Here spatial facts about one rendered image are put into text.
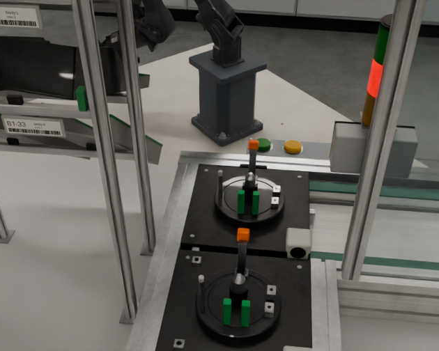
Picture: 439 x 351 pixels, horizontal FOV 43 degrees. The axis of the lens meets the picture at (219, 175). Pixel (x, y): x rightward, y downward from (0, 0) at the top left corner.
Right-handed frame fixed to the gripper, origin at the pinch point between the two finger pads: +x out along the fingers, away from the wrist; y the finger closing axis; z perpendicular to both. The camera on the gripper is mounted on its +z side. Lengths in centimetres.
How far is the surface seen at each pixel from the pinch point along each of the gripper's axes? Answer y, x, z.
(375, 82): -50, -81, 14
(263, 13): 265, 54, 25
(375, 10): 281, -20, 49
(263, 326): -63, -58, 44
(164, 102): 9.8, -7.8, 20.3
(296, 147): -14, -53, 34
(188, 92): 17.6, -12.1, 20.9
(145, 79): -40, -39, 6
